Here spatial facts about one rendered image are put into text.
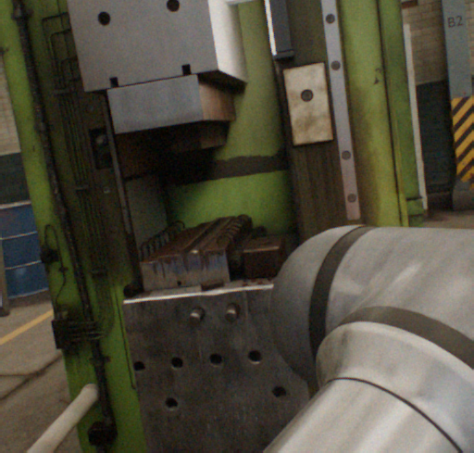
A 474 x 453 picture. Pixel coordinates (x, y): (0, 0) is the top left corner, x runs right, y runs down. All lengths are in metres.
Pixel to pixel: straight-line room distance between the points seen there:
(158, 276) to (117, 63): 0.47
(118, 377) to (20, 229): 4.33
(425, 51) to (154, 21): 6.01
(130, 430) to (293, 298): 1.28
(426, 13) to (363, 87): 5.84
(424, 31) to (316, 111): 5.86
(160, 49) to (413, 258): 0.96
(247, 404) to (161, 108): 0.66
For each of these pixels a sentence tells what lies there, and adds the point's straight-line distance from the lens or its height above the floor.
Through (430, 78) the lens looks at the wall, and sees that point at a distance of 7.06.
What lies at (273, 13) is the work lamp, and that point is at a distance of 1.28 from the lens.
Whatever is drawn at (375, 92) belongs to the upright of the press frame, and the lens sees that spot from 1.30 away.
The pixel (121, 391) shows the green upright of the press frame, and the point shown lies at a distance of 1.56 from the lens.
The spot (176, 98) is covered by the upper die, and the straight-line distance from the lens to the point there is 1.20.
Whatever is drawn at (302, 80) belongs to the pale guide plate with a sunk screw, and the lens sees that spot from 1.28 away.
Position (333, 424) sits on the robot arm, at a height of 1.11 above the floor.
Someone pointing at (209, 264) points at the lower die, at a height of 0.96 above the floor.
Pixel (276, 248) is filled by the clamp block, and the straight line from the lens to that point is 1.19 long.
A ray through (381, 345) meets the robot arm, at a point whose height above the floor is 1.13.
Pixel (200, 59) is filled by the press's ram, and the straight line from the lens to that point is 1.19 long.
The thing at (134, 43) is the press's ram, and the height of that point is 1.45.
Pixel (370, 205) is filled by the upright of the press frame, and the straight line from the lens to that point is 1.32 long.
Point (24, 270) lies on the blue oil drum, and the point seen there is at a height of 0.26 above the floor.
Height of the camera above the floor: 1.23
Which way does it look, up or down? 8 degrees down
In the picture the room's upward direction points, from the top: 9 degrees counter-clockwise
